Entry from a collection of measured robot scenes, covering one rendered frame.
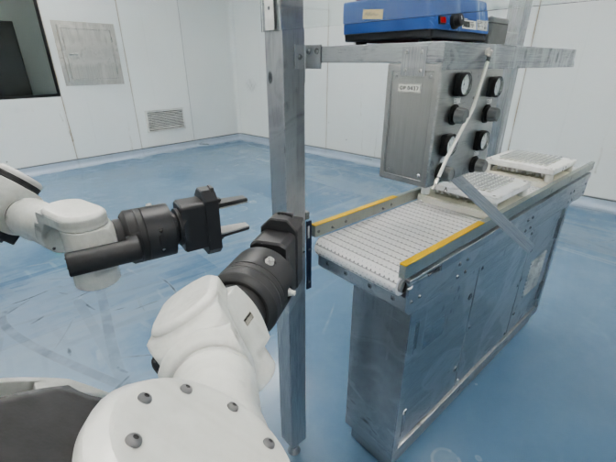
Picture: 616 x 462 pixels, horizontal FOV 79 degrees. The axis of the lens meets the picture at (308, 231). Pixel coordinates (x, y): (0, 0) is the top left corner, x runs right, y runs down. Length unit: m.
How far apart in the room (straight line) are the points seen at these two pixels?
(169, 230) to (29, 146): 4.90
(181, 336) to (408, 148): 0.51
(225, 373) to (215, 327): 0.05
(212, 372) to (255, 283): 0.17
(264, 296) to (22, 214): 0.49
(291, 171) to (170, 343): 0.61
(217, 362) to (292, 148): 0.64
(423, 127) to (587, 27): 3.57
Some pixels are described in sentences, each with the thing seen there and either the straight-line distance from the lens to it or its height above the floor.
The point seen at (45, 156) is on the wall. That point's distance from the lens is 5.54.
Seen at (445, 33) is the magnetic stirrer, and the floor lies 1.26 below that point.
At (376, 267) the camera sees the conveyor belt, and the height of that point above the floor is 0.80.
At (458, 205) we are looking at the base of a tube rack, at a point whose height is 0.83.
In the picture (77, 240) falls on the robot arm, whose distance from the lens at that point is 0.63.
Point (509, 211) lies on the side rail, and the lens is 1.19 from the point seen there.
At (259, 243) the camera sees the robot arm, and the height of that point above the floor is 1.00.
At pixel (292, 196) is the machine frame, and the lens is 0.88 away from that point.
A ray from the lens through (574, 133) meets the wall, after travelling 4.21.
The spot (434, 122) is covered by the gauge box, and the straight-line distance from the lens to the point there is 0.66.
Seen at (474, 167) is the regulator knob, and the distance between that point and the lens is 0.80.
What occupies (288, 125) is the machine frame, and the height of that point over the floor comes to 1.09.
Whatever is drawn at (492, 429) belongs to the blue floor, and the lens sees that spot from 1.68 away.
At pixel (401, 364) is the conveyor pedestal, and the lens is 1.11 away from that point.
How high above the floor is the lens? 1.22
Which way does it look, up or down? 24 degrees down
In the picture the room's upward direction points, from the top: straight up
